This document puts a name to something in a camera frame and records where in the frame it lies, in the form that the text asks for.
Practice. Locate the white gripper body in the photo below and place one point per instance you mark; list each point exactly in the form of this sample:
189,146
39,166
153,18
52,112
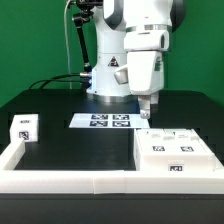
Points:
145,60

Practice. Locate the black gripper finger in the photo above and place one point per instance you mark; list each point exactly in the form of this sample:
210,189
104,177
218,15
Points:
148,104

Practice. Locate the white cabinet body box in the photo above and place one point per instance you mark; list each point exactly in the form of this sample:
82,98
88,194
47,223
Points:
166,163

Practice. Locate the white door panel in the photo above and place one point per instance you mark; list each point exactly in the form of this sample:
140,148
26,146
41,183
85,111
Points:
149,142
185,142

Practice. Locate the small white cabinet top block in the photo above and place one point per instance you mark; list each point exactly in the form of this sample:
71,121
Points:
25,126

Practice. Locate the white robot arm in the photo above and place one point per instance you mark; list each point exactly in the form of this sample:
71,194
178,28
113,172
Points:
113,21

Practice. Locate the white fiducial marker sheet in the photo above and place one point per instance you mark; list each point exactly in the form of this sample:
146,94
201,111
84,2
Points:
98,120

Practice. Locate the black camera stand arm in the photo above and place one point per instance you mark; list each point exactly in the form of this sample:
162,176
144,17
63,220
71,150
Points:
81,18

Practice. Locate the white U-shaped fence frame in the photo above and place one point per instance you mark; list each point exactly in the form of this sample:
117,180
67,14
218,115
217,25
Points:
100,182

